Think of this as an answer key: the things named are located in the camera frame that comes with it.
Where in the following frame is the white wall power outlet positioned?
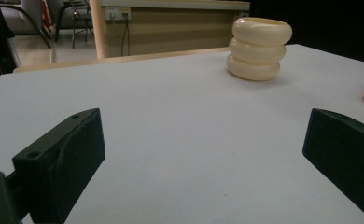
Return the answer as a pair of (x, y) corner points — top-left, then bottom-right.
(105, 7), (132, 21)

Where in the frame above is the grey chair with black frame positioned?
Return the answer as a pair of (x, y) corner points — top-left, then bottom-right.
(0, 0), (52, 49)

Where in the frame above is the black hanging power cable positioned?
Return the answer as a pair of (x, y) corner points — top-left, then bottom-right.
(119, 13), (132, 58)

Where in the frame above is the cream ribbed holder cup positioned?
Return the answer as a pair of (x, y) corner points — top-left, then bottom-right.
(226, 17), (293, 82)

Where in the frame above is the white table sheet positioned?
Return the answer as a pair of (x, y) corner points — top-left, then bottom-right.
(0, 43), (364, 224)

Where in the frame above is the black metal frame chair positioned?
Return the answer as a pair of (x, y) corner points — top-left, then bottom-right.
(53, 0), (94, 49)

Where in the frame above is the wooden table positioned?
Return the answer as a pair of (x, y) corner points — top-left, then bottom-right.
(13, 46), (231, 74)

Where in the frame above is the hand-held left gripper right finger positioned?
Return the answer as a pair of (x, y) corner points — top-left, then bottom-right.
(301, 107), (364, 224)

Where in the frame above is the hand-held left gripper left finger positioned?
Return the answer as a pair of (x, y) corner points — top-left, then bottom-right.
(11, 107), (106, 224)

